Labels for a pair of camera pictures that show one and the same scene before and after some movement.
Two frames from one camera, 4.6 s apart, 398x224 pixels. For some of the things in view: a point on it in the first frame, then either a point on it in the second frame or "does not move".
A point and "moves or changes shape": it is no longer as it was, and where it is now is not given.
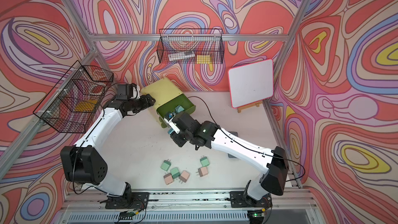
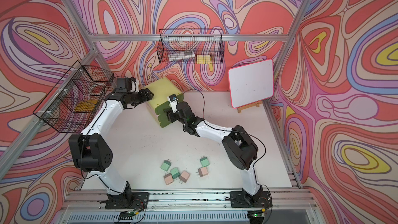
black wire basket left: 74,102 does not move
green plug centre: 175,172 does not move
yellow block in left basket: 88,106 does not move
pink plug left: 168,179 does not move
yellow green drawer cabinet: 163,91 moves or changes shape
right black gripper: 180,141 → 171,115
